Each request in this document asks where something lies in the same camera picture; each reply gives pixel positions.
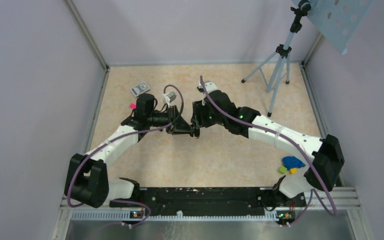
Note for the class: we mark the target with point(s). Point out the perforated blue metal panel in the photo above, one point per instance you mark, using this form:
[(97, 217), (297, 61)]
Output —
[(336, 20)]

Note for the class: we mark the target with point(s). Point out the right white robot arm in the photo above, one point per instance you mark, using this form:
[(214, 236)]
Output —
[(323, 157)]

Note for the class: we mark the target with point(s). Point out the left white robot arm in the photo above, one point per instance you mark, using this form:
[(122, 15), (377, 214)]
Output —
[(87, 178)]

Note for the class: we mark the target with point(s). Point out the pink marker pen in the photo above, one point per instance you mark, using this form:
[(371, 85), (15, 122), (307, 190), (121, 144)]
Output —
[(133, 106)]

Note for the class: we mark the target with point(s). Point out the grey playing card box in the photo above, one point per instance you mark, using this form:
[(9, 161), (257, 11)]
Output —
[(140, 89)]

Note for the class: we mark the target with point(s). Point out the light blue tripod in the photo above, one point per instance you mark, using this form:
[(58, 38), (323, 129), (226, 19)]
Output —
[(283, 50)]

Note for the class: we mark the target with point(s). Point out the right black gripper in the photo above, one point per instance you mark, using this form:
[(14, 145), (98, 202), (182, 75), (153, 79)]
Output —
[(198, 119)]

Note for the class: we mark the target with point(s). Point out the white cable duct rail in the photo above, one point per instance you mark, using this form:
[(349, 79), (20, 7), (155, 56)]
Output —
[(126, 216)]

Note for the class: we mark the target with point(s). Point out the green cube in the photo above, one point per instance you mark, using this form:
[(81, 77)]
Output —
[(282, 170)]

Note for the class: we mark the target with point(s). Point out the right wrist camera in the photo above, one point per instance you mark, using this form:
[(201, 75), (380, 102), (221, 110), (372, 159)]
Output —
[(209, 86)]

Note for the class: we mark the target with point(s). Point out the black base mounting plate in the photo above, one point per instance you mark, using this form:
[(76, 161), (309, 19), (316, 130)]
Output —
[(210, 201)]

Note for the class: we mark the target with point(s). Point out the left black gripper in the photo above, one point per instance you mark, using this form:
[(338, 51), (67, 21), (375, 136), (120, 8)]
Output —
[(181, 127)]

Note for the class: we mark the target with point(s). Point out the blue toy car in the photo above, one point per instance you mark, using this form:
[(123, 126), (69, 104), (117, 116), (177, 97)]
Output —
[(291, 162)]

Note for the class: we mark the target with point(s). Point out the black earbud charging case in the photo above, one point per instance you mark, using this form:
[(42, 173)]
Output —
[(196, 134)]

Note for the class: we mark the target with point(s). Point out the yellow cube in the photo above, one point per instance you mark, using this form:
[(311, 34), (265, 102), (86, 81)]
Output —
[(292, 171)]

